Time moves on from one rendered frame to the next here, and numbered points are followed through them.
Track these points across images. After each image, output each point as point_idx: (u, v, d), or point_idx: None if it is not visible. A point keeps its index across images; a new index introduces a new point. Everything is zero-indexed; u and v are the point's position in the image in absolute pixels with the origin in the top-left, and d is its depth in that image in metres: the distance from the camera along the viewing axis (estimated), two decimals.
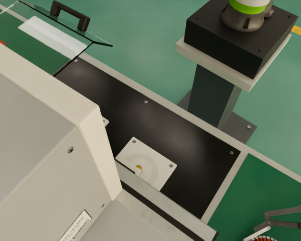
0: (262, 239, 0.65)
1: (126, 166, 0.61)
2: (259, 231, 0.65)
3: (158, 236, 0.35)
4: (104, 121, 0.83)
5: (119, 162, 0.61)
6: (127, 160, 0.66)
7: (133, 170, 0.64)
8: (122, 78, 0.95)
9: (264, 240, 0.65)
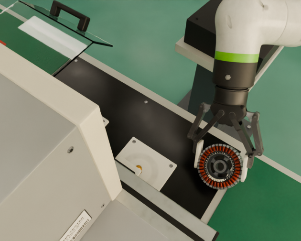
0: (203, 155, 0.70)
1: (126, 166, 0.61)
2: (196, 151, 0.70)
3: (158, 236, 0.35)
4: (104, 121, 0.83)
5: (119, 162, 0.61)
6: (127, 160, 0.66)
7: (133, 170, 0.64)
8: (122, 78, 0.95)
9: (205, 154, 0.70)
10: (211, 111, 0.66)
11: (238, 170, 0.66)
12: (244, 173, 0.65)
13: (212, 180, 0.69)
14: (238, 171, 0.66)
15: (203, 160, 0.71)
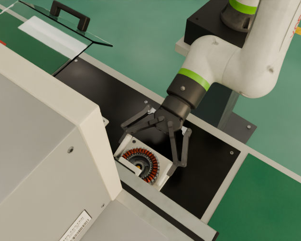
0: (128, 151, 0.73)
1: (126, 166, 0.61)
2: (122, 141, 0.74)
3: (158, 236, 0.35)
4: (104, 121, 0.83)
5: (119, 162, 0.61)
6: (127, 160, 0.66)
7: (133, 170, 0.64)
8: (122, 78, 0.95)
9: (131, 151, 0.73)
10: (154, 115, 0.74)
11: (153, 175, 0.70)
12: (162, 179, 0.69)
13: None
14: (153, 175, 0.70)
15: (126, 156, 0.73)
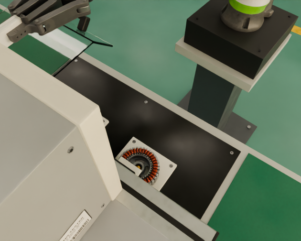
0: (128, 151, 0.73)
1: (126, 166, 0.61)
2: (3, 23, 0.43)
3: (158, 236, 0.35)
4: (104, 121, 0.83)
5: (119, 162, 0.61)
6: (127, 160, 0.66)
7: (133, 170, 0.64)
8: (122, 78, 0.95)
9: (131, 151, 0.73)
10: None
11: (153, 175, 0.70)
12: None
13: None
14: (153, 175, 0.70)
15: (126, 156, 0.73)
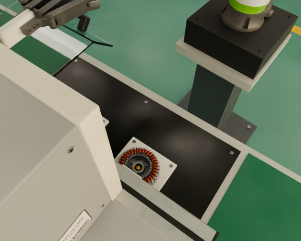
0: (128, 151, 0.73)
1: None
2: (16, 16, 0.45)
3: (158, 236, 0.35)
4: (104, 121, 0.83)
5: None
6: (128, 168, 0.70)
7: None
8: (122, 78, 0.95)
9: (131, 151, 0.73)
10: None
11: (153, 175, 0.70)
12: (11, 28, 0.43)
13: None
14: (153, 175, 0.70)
15: (126, 156, 0.73)
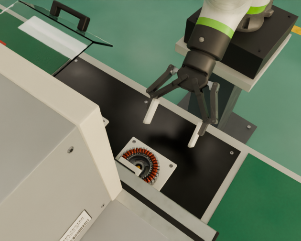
0: (128, 151, 0.73)
1: (126, 166, 0.61)
2: (149, 106, 0.72)
3: (158, 236, 0.35)
4: (104, 121, 0.83)
5: (119, 162, 0.61)
6: (127, 160, 0.66)
7: (133, 170, 0.64)
8: (122, 78, 0.95)
9: (131, 151, 0.73)
10: (177, 75, 0.70)
11: (153, 175, 0.70)
12: (193, 138, 0.66)
13: None
14: (153, 175, 0.70)
15: (126, 156, 0.73)
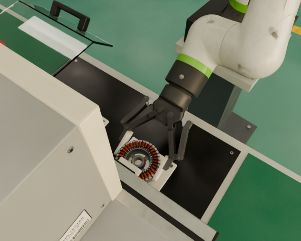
0: (128, 145, 0.71)
1: (126, 166, 0.61)
2: (122, 138, 0.70)
3: (158, 236, 0.35)
4: (104, 121, 0.83)
5: (119, 162, 0.61)
6: (127, 160, 0.66)
7: (133, 170, 0.64)
8: (122, 78, 0.95)
9: (130, 144, 0.71)
10: (152, 105, 0.69)
11: (154, 169, 0.67)
12: (158, 173, 0.67)
13: None
14: (153, 169, 0.67)
15: (125, 149, 0.70)
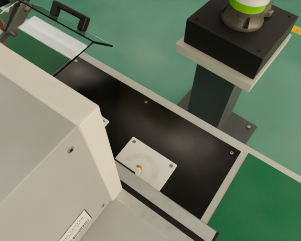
0: None
1: (126, 166, 0.61)
2: None
3: (158, 236, 0.35)
4: (104, 121, 0.83)
5: (119, 162, 0.61)
6: (127, 160, 0.66)
7: (133, 170, 0.64)
8: (122, 78, 0.95)
9: None
10: None
11: None
12: None
13: None
14: None
15: None
